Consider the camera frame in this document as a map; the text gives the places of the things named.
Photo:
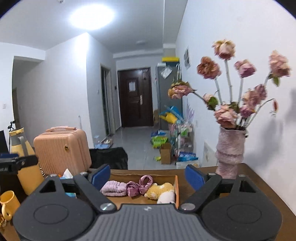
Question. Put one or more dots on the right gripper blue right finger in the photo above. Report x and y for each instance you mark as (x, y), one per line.
(206, 188)

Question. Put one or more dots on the yellow white plush toy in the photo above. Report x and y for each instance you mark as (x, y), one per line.
(163, 194)

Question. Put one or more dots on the pink fuzzy vase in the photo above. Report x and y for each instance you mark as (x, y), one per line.
(229, 152)

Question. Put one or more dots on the wire storage rack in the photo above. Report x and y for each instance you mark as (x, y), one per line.
(184, 141)

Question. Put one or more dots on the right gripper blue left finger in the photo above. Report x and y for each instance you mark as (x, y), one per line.
(89, 186)

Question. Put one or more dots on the blue tissue pack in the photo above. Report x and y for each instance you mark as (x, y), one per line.
(68, 184)

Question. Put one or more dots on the dark brown entrance door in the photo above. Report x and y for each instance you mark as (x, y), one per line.
(135, 97)

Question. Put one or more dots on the yellow watering can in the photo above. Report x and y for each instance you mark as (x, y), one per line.
(168, 117)

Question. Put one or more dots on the pink ribbed suitcase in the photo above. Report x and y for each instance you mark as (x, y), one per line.
(63, 148)

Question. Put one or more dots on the pink satin bow scrunchie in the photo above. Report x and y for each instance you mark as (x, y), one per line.
(140, 187)

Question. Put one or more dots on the round ceiling light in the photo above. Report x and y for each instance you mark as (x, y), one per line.
(91, 17)

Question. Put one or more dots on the black bag on floor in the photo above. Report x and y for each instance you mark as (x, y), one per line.
(116, 158)

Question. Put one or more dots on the small cardboard box on floor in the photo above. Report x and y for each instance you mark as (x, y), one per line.
(165, 152)

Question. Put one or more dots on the dried pink rose bouquet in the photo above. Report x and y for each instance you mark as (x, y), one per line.
(236, 113)

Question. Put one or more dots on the lilac fuzzy headband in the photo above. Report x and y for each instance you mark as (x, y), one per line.
(114, 189)

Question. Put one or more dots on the yellow mug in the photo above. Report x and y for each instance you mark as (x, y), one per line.
(9, 204)

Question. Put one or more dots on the red orange cardboard box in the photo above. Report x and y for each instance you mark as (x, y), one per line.
(140, 199)

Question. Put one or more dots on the yellow box on refrigerator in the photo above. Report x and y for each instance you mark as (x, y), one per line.
(170, 59)

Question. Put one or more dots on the yellow thermos jug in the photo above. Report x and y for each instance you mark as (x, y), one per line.
(30, 174)

